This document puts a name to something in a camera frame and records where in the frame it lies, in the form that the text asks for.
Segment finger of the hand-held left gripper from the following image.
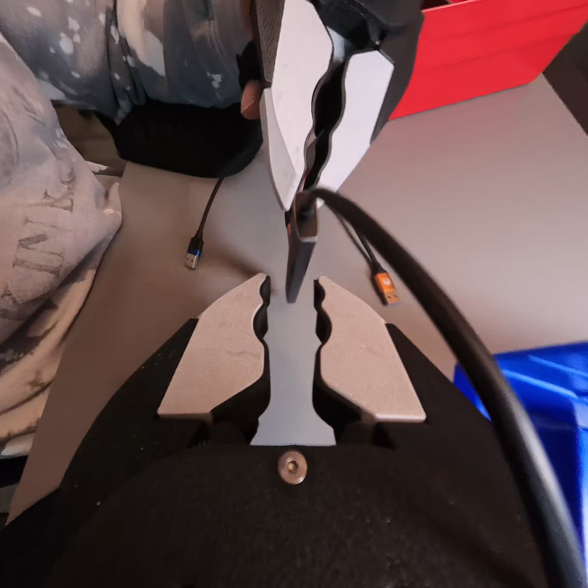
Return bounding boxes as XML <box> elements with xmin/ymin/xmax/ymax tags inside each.
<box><xmin>258</xmin><ymin>0</ymin><xmax>344</xmax><ymax>212</ymax></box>
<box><xmin>309</xmin><ymin>50</ymin><xmax>397</xmax><ymax>194</ymax></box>

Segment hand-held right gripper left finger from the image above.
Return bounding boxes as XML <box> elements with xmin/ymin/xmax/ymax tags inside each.
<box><xmin>157</xmin><ymin>273</ymin><xmax>273</xmax><ymax>437</ymax></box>

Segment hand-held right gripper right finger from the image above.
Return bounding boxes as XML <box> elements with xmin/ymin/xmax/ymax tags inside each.
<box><xmin>313</xmin><ymin>277</ymin><xmax>427</xmax><ymax>442</ymax></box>

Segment black cable with orange plugs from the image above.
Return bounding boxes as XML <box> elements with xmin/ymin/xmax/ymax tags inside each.
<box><xmin>322</xmin><ymin>202</ymin><xmax>401</xmax><ymax>307</ymax></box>

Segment small red storage bin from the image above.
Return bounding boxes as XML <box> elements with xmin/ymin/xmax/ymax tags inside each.
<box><xmin>388</xmin><ymin>0</ymin><xmax>588</xmax><ymax>121</ymax></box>

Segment black cable with blue plug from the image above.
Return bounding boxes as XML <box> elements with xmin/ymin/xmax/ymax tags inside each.
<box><xmin>184</xmin><ymin>177</ymin><xmax>226</xmax><ymax>271</ymax></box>

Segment grey usb hub black cable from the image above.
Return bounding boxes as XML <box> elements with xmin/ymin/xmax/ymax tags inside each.
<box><xmin>284</xmin><ymin>187</ymin><xmax>586</xmax><ymax>588</ymax></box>

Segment blue storage bin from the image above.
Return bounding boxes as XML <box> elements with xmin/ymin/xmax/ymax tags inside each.
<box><xmin>452</xmin><ymin>340</ymin><xmax>588</xmax><ymax>575</ymax></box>

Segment person's left hand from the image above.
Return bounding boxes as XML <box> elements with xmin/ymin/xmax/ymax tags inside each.
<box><xmin>239</xmin><ymin>80</ymin><xmax>263</xmax><ymax>122</ymax></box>

